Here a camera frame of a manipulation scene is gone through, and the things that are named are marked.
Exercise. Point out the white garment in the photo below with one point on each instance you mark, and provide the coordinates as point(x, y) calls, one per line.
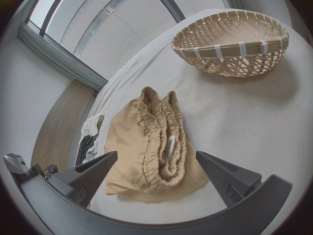
point(88, 127)

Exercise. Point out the bed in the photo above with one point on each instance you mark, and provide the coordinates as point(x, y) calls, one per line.
point(244, 121)

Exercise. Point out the tan shorts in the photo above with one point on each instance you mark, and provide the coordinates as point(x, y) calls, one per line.
point(129, 160)

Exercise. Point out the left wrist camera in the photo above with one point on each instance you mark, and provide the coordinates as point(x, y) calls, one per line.
point(35, 170)

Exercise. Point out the window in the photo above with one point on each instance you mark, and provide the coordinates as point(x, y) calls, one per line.
point(110, 26)

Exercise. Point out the black garment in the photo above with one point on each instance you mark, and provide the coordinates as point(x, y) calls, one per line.
point(84, 148)

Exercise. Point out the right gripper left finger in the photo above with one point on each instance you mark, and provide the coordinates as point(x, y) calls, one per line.
point(88, 177)

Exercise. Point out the round woven basket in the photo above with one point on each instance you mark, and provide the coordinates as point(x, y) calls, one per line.
point(227, 57)

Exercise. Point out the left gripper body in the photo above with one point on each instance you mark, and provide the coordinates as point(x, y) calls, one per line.
point(52, 170)

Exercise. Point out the pale blue garment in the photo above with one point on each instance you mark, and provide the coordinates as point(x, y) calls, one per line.
point(92, 153)

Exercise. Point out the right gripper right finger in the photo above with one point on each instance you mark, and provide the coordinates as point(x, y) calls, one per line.
point(229, 177)

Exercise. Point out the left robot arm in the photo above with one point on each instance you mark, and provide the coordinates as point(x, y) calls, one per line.
point(14, 163)

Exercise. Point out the green garment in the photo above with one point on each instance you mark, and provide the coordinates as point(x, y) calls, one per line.
point(99, 125)

